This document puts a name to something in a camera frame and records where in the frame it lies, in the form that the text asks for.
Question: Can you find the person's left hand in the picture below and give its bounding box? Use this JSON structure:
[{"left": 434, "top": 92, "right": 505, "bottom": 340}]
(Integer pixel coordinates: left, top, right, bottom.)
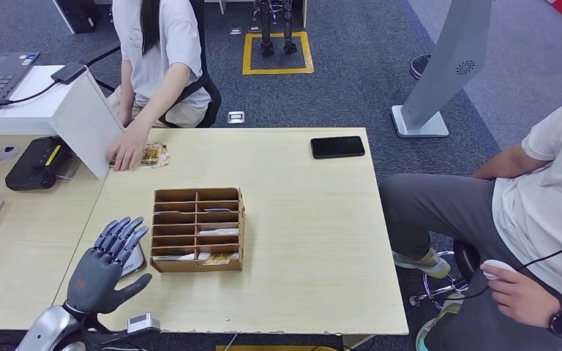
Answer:
[
  {"left": 106, "top": 121, "right": 150, "bottom": 173},
  {"left": 479, "top": 263, "right": 561, "bottom": 331}
]

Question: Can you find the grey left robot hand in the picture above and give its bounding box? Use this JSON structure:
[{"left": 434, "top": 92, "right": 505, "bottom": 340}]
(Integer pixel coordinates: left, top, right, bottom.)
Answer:
[{"left": 66, "top": 216, "right": 154, "bottom": 316}]

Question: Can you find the white handheld mouse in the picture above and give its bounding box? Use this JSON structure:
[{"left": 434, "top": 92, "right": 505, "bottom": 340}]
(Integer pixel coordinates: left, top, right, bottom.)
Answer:
[{"left": 480, "top": 259, "right": 520, "bottom": 282}]

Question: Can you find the seated person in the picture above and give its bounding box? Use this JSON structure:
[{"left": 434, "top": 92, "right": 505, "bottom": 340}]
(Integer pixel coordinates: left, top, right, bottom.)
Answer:
[
  {"left": 379, "top": 89, "right": 562, "bottom": 351},
  {"left": 106, "top": 0, "right": 213, "bottom": 173}
]

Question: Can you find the wooden card organizer box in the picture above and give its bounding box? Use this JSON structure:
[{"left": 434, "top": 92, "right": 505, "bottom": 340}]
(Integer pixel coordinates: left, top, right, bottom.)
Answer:
[{"left": 149, "top": 187, "right": 247, "bottom": 274}]

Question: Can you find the white counter partition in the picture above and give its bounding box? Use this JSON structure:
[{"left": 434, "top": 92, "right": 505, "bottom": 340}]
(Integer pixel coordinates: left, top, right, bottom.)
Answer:
[{"left": 0, "top": 64, "right": 126, "bottom": 181}]

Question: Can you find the black stool chrome base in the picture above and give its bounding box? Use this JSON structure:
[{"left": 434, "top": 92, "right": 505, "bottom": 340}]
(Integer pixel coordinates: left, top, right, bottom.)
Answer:
[{"left": 408, "top": 239, "right": 482, "bottom": 312}]

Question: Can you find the black office chair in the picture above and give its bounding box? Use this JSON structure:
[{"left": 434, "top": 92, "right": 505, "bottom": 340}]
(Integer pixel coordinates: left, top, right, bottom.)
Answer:
[{"left": 84, "top": 0, "right": 223, "bottom": 130}]

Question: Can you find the black power adapter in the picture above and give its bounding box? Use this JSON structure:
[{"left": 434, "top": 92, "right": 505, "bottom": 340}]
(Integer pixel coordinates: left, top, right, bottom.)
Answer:
[{"left": 50, "top": 61, "right": 88, "bottom": 86}]

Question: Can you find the black desktop device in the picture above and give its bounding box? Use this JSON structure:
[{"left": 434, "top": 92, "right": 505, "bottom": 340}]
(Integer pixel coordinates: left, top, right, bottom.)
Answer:
[{"left": 4, "top": 136, "right": 76, "bottom": 192}]

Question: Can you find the black cabinet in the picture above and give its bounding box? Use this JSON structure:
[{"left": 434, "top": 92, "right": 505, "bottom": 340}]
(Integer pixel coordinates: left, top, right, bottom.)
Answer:
[{"left": 50, "top": 0, "right": 102, "bottom": 35}]

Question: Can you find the yellow floor tape square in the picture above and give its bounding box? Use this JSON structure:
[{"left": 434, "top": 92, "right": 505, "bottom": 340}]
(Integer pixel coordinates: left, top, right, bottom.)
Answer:
[{"left": 241, "top": 31, "right": 315, "bottom": 77}]

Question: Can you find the white black humanoid robot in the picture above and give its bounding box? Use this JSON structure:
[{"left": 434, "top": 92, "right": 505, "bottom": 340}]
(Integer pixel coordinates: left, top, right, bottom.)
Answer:
[{"left": 253, "top": 0, "right": 299, "bottom": 56}]

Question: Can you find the yellow floor tape line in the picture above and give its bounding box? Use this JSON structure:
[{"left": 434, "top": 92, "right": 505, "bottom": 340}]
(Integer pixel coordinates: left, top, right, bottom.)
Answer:
[{"left": 214, "top": 345, "right": 341, "bottom": 351}]

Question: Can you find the black smartphone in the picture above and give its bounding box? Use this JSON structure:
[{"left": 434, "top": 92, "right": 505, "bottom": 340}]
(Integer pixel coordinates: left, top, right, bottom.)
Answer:
[{"left": 310, "top": 135, "right": 367, "bottom": 161}]

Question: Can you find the grey kiosk stand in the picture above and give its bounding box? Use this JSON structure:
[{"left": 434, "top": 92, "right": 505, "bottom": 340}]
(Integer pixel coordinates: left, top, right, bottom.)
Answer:
[{"left": 390, "top": 0, "right": 494, "bottom": 140}]

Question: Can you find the black round base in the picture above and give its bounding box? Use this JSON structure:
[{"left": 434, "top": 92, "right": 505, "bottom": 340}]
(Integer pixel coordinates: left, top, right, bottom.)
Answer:
[{"left": 408, "top": 53, "right": 432, "bottom": 81}]

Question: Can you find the black mouse cable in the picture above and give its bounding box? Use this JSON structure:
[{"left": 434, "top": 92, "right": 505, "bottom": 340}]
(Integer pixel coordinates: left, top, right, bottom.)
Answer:
[{"left": 448, "top": 237, "right": 562, "bottom": 302}]

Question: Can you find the black adapter cable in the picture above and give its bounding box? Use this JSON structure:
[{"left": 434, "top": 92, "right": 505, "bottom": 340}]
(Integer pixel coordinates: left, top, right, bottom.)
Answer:
[{"left": 0, "top": 78, "right": 60, "bottom": 107}]

